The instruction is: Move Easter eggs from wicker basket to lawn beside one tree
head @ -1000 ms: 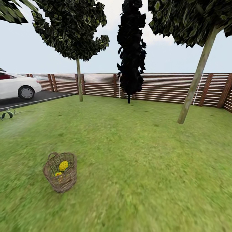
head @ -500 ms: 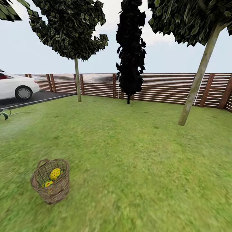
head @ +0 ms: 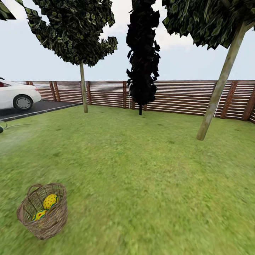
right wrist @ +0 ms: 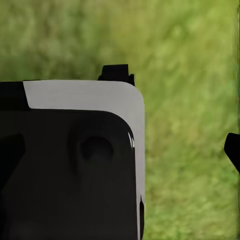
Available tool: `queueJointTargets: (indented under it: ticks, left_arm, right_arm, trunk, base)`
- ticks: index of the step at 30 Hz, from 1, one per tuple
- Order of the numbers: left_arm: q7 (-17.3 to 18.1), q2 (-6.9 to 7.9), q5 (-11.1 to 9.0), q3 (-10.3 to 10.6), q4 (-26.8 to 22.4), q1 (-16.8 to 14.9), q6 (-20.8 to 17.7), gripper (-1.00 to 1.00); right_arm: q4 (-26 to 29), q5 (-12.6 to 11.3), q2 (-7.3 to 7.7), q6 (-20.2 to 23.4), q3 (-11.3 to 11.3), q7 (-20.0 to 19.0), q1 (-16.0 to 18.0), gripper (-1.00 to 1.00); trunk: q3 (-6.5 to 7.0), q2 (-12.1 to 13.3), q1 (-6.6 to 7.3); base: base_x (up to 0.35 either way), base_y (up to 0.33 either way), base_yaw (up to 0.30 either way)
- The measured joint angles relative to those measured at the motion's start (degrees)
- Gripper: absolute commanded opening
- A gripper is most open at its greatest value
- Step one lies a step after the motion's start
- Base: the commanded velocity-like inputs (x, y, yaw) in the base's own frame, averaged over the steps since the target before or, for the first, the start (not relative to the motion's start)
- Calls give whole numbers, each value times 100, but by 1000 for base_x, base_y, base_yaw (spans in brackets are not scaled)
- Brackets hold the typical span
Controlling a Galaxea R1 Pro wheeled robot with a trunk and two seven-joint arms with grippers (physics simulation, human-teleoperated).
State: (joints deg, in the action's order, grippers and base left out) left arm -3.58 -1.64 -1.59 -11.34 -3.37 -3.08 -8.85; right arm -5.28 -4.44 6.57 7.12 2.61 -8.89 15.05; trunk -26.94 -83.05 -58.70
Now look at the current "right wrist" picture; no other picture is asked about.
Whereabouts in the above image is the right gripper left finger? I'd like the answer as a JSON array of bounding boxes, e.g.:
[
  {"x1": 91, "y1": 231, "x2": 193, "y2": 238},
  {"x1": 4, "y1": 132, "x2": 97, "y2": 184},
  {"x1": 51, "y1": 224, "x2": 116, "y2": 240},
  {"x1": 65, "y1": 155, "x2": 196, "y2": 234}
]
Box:
[{"x1": 0, "y1": 133, "x2": 26, "y2": 193}]

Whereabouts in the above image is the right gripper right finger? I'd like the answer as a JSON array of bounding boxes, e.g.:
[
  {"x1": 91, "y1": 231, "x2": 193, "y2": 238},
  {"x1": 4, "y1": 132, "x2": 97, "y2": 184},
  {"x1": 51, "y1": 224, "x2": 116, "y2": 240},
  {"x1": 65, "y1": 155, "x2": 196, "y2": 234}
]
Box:
[{"x1": 224, "y1": 132, "x2": 240, "y2": 173}]

